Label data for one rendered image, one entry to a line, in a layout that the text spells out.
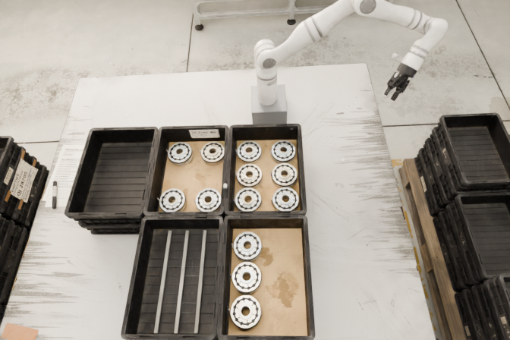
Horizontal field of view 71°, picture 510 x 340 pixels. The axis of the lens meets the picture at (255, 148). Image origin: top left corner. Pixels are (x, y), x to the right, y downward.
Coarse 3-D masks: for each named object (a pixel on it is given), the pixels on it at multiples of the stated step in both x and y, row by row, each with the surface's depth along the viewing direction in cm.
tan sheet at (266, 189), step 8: (264, 144) 156; (272, 144) 155; (296, 144) 155; (248, 152) 154; (264, 152) 154; (296, 152) 153; (264, 160) 152; (272, 160) 151; (296, 160) 151; (264, 168) 149; (272, 168) 149; (296, 168) 149; (248, 176) 148; (264, 176) 148; (264, 184) 146; (272, 184) 145; (296, 184) 145; (264, 192) 144; (272, 192) 144; (296, 192) 143; (248, 200) 142; (264, 200) 142; (264, 208) 140; (272, 208) 140
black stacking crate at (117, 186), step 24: (96, 144) 156; (120, 144) 160; (144, 144) 159; (96, 168) 154; (120, 168) 153; (144, 168) 153; (96, 192) 148; (120, 192) 148; (144, 192) 137; (144, 216) 136
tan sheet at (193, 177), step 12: (192, 144) 158; (204, 144) 157; (168, 168) 152; (180, 168) 152; (192, 168) 151; (204, 168) 151; (216, 168) 151; (168, 180) 149; (180, 180) 149; (192, 180) 148; (204, 180) 148; (216, 180) 148; (192, 192) 146; (192, 204) 143
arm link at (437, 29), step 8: (432, 24) 137; (440, 24) 135; (432, 32) 137; (440, 32) 137; (416, 40) 143; (424, 40) 139; (432, 40) 139; (416, 48) 141; (424, 48) 140; (432, 48) 141; (424, 56) 142
